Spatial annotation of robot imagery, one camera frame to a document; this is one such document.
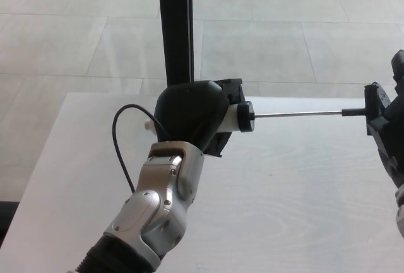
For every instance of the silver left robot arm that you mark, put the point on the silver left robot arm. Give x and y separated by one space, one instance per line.
158 197

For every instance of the black metal post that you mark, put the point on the black metal post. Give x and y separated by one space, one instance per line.
175 17

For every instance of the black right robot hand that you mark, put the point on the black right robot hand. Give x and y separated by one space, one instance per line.
394 128

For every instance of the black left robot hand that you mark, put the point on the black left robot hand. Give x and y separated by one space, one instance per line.
189 112

